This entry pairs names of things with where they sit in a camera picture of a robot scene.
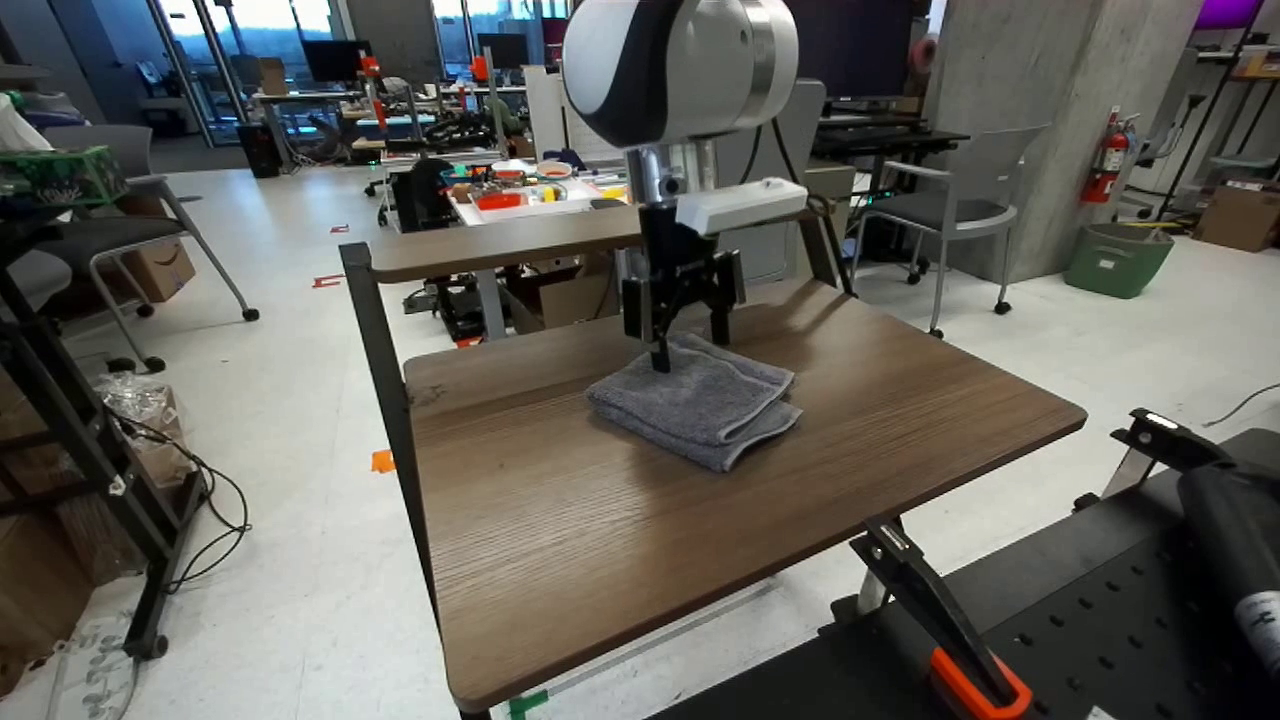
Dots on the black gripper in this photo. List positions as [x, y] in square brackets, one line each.
[681, 272]

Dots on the grey towel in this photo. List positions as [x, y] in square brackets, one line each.
[694, 403]

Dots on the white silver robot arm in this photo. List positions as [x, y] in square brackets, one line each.
[667, 67]

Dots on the white cluttered table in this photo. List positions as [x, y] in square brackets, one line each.
[574, 199]

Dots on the long wooden table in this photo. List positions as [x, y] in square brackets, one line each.
[504, 243]

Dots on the red plastic part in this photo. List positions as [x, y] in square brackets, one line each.
[502, 200]

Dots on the grey plastic chair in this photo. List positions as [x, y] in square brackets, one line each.
[955, 200]

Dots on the orange floor tape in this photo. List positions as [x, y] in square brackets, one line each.
[381, 460]

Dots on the black orange spring clamp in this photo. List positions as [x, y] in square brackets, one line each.
[1167, 438]
[934, 612]

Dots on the green basket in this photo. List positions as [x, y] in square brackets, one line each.
[1119, 260]

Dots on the red fire extinguisher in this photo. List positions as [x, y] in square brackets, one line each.
[1104, 161]

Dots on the black computer monitor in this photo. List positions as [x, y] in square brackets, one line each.
[330, 60]

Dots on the clear plastic bag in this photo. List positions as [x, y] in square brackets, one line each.
[134, 403]

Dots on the large cardboard box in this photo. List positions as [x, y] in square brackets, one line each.
[1242, 217]

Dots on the grey metal desk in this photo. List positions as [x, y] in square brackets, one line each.
[134, 229]

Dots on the black metal cart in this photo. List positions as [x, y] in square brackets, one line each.
[81, 442]

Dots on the flat brown cardboard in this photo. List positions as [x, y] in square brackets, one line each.
[35, 585]

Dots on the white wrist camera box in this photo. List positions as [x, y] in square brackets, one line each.
[744, 200]

